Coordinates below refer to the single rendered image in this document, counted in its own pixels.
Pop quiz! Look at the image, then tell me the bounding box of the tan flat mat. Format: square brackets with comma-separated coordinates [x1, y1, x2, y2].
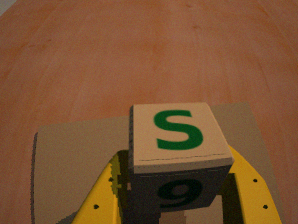
[34, 101, 286, 224]

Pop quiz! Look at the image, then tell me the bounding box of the beige letter block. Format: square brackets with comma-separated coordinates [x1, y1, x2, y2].
[128, 102, 235, 214]

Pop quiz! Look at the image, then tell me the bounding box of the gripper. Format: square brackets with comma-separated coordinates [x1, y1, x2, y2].
[71, 145, 282, 224]

